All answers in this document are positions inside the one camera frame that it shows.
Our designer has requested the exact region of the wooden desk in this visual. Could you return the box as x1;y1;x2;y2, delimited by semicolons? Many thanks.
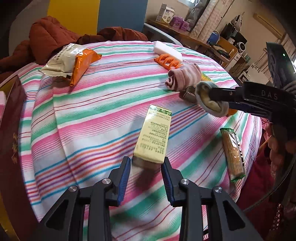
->
146;19;246;73

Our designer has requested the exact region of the red-brown padded jacket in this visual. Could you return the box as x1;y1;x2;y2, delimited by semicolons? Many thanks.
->
0;16;149;75

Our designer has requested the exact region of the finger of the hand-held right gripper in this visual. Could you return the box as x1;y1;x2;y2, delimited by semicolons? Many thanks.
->
228;101;272;119
209;87;246;109

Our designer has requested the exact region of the grey yellow sock roll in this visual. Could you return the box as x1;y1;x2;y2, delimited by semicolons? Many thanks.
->
195;81;230;118

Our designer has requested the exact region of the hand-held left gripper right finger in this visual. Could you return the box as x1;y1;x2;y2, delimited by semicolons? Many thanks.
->
161;156;264;241

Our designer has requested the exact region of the pink striped sock roll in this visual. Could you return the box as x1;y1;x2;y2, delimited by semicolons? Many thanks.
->
165;63;202;91

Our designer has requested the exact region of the white snack packet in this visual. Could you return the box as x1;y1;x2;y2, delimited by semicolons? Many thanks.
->
39;43;87;80

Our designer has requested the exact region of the white carton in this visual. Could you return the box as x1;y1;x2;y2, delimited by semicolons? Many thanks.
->
156;3;175;26

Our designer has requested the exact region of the black stereo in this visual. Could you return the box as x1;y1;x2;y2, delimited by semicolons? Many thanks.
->
220;14;248;46

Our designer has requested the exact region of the white quilted curtain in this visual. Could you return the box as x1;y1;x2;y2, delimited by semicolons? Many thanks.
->
186;0;228;37

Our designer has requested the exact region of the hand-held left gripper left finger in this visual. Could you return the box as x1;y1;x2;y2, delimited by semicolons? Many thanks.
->
35;156;131;241

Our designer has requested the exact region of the metal tin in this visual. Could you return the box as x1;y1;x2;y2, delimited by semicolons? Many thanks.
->
180;85;200;105

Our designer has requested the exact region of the person's right hand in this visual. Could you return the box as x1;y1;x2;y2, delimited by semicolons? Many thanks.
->
268;124;296;168

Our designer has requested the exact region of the grey yellow blue armchair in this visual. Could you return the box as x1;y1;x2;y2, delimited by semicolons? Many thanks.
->
9;0;149;42

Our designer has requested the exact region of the pale green box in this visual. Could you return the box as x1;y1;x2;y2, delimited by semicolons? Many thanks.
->
134;104;173;171

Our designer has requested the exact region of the orange snack packet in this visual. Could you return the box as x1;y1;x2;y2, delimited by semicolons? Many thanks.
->
69;49;103;87

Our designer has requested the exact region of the green-edged cracker packet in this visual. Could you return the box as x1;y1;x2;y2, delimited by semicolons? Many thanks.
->
220;127;247;184

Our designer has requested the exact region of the white foam block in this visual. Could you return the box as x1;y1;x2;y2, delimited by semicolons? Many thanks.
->
154;41;183;62

